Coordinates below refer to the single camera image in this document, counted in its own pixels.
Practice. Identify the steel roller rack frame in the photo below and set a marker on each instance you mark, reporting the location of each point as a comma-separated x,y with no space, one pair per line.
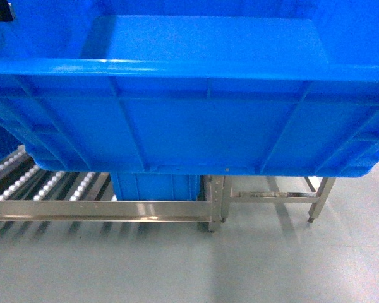
206,210

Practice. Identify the white roller track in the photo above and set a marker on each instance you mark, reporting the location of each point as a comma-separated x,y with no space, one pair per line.
22,179

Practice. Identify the large blue plastic crate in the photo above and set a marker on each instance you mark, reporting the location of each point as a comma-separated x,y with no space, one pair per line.
194,87

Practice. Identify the steel table frame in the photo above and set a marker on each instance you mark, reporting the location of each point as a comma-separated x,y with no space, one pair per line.
316,196

